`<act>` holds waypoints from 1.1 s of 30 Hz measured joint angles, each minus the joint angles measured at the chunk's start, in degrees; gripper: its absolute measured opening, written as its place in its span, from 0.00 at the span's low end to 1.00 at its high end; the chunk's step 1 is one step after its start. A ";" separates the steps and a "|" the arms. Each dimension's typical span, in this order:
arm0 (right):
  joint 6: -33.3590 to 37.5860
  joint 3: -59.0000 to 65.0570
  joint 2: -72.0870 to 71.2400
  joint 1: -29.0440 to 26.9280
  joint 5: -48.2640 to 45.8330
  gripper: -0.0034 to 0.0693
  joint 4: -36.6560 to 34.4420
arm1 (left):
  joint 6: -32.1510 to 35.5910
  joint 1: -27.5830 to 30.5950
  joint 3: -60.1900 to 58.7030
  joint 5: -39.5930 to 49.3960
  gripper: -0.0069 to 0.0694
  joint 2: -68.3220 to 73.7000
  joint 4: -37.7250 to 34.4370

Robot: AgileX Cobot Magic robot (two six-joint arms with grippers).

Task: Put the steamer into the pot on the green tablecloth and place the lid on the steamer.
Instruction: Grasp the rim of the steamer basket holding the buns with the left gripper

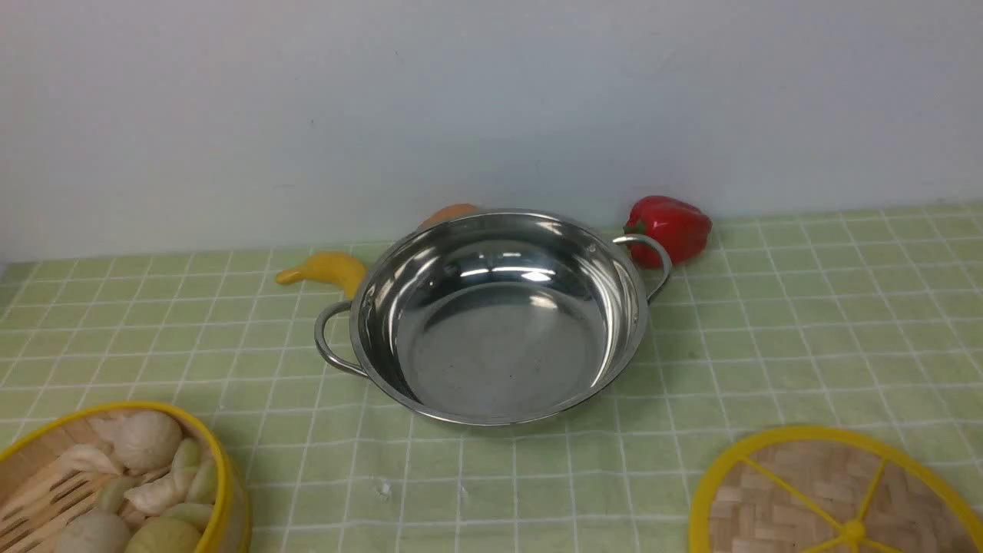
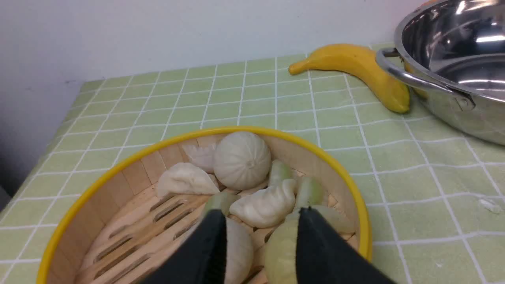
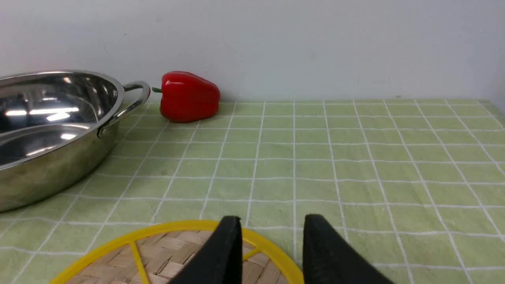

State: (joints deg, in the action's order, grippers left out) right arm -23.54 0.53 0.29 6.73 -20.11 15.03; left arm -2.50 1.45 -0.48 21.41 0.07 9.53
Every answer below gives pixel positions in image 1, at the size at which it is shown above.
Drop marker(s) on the orange toy fruit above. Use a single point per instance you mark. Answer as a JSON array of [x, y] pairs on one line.
[[447, 213]]

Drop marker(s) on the round pale green bun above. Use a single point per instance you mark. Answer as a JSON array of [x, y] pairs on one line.
[[164, 535]]

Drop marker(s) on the round white bun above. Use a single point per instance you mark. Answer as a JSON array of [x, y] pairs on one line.
[[94, 531]]

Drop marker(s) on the white pleated dumpling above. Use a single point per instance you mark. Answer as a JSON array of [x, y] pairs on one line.
[[159, 495]]

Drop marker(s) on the large white steamed bun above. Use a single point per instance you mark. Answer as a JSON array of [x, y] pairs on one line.
[[147, 441]]

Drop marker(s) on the yellow-rimmed woven bamboo lid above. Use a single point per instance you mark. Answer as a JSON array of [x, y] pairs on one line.
[[806, 488]]

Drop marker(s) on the yellow-rimmed bamboo steamer basket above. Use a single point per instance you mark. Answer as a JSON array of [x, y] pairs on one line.
[[69, 467]]

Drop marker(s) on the pale green dumpling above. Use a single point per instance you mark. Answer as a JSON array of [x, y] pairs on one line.
[[192, 454]]

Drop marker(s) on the green checkered tablecloth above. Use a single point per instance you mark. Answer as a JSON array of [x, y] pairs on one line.
[[868, 319]]

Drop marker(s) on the red toy bell pepper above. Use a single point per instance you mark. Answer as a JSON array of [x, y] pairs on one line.
[[680, 227]]

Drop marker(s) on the yellow toy banana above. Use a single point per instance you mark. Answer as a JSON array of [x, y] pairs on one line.
[[331, 267]]

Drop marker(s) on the stainless steel two-handled pot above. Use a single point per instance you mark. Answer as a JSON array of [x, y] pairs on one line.
[[497, 318]]

